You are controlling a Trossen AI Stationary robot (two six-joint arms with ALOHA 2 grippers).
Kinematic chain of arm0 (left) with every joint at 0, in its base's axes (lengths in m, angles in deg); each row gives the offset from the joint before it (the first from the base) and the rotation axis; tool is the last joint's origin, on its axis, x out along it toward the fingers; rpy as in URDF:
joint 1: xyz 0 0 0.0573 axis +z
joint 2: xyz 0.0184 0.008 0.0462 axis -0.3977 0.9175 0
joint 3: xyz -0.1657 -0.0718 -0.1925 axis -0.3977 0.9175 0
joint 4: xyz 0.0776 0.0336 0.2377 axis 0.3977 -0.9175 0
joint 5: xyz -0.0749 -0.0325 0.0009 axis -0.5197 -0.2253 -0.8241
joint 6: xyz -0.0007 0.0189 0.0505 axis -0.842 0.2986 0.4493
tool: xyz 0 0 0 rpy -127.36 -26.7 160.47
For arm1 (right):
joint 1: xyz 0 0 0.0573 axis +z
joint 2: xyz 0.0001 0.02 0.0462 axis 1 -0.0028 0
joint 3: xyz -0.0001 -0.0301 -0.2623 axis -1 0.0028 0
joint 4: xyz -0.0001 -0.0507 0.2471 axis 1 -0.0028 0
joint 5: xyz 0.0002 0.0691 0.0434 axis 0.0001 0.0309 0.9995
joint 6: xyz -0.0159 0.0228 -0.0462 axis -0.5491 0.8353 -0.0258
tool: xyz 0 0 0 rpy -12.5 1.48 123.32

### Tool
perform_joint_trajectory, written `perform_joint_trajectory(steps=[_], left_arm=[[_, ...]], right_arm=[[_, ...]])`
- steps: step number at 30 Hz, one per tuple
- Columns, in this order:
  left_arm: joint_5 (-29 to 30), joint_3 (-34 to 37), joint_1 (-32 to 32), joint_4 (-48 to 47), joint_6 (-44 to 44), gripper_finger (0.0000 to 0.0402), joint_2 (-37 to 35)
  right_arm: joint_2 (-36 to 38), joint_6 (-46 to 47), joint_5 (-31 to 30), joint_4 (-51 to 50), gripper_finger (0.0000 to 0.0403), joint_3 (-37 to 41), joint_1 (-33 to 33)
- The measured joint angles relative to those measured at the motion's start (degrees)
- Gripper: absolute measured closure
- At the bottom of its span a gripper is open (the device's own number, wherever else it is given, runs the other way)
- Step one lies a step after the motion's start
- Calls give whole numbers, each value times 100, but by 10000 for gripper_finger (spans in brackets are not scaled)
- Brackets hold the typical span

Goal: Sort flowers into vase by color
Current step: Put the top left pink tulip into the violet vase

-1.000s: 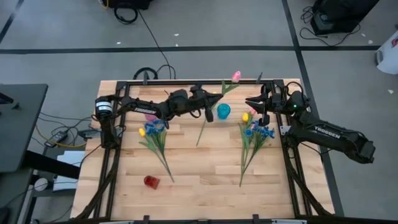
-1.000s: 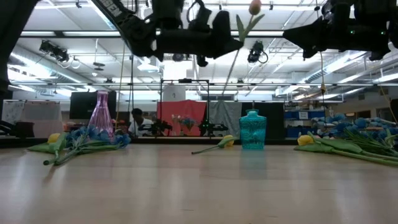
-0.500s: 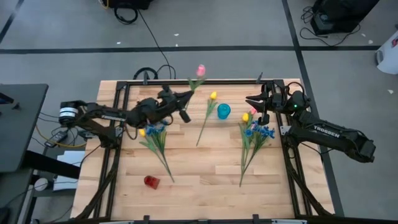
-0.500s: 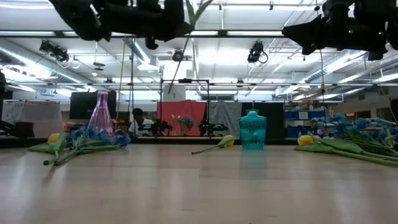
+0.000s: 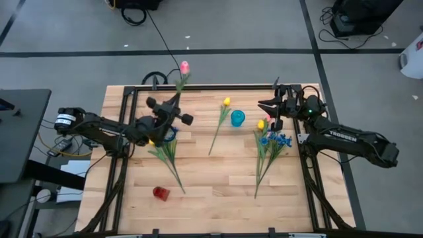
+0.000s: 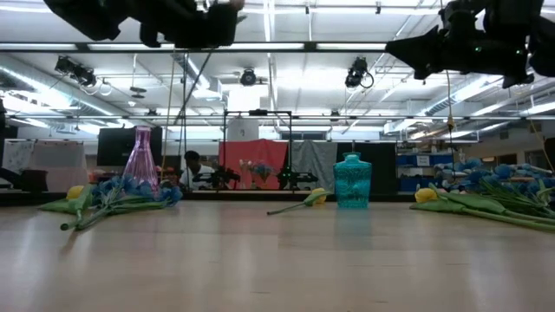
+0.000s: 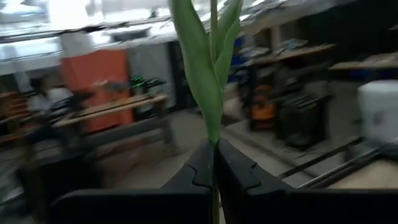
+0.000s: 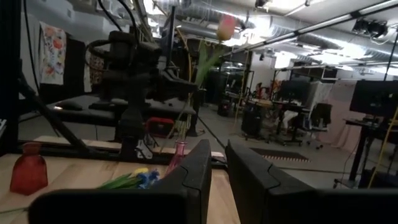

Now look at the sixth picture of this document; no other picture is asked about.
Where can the black monitor screen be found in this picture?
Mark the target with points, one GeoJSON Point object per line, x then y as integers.
{"type": "Point", "coordinates": [112, 147]}

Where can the dark chair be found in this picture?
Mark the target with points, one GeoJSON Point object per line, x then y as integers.
{"type": "Point", "coordinates": [34, 180]}

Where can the pink artificial tulip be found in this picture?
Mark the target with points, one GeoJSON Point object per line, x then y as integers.
{"type": "Point", "coordinates": [440, 190]}

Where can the black aluminium table frame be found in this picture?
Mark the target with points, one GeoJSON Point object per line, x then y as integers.
{"type": "Point", "coordinates": [243, 196]}

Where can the background flower bunch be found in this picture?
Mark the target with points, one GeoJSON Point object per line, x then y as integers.
{"type": "Point", "coordinates": [261, 170]}

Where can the background black robot arm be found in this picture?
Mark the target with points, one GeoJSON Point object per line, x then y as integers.
{"type": "Point", "coordinates": [297, 177]}
{"type": "Point", "coordinates": [223, 177]}

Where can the black background station frame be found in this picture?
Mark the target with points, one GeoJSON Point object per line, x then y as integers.
{"type": "Point", "coordinates": [258, 112]}

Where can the black backdrop panel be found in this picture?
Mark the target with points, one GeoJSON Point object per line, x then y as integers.
{"type": "Point", "coordinates": [383, 169]}

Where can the white cloth board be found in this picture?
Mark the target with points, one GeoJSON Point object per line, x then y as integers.
{"type": "Point", "coordinates": [60, 164]}

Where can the yellow artificial tulip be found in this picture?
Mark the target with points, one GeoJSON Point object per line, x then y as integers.
{"type": "Point", "coordinates": [313, 198]}
{"type": "Point", "coordinates": [74, 192]}
{"type": "Point", "coordinates": [425, 195]}

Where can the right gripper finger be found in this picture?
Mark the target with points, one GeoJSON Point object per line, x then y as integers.
{"type": "Point", "coordinates": [420, 41]}
{"type": "Point", "coordinates": [418, 63]}

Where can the teal glass vase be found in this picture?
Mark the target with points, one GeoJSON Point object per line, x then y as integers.
{"type": "Point", "coordinates": [352, 182]}

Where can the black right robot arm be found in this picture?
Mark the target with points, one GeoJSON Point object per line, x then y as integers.
{"type": "Point", "coordinates": [544, 39]}

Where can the blue storage bins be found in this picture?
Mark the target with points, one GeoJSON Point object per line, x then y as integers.
{"type": "Point", "coordinates": [433, 159]}

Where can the black ceiling-mounted camera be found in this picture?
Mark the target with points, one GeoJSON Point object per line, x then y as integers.
{"type": "Point", "coordinates": [78, 71]}
{"type": "Point", "coordinates": [248, 78]}
{"type": "Point", "coordinates": [356, 71]}

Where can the red cloth backdrop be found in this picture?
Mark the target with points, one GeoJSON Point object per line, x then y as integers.
{"type": "Point", "coordinates": [251, 151]}

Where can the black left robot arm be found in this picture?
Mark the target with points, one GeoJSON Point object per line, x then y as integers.
{"type": "Point", "coordinates": [82, 17]}

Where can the grey cloth backdrop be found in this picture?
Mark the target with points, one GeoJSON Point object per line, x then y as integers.
{"type": "Point", "coordinates": [314, 160]}

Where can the blue artificial flower spray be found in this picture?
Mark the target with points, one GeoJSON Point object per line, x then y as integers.
{"type": "Point", "coordinates": [477, 175]}
{"type": "Point", "coordinates": [130, 185]}

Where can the pink glass vase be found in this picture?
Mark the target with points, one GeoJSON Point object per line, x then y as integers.
{"type": "Point", "coordinates": [141, 164]}

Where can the person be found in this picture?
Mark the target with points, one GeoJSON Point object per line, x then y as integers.
{"type": "Point", "coordinates": [193, 157]}

